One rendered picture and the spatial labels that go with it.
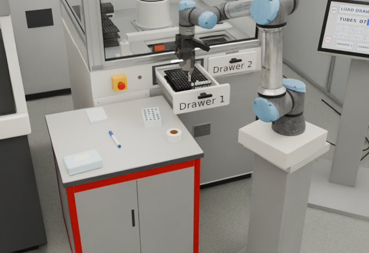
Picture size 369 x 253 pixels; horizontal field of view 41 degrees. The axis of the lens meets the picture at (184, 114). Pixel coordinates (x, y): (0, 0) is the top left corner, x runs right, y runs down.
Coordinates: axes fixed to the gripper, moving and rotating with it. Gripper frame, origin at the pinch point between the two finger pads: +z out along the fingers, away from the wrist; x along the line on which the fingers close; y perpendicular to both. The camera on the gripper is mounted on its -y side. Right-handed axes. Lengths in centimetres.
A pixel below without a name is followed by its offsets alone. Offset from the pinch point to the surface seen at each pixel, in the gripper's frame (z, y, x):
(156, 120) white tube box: 18.2, 20.7, 9.8
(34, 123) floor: 98, 79, -144
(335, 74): 75, -164, -108
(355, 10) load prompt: -18, -97, -10
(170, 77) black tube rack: 8.1, 6.4, -13.4
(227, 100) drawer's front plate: 13.2, -15.5, 10.0
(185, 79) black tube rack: 7.9, 0.3, -7.6
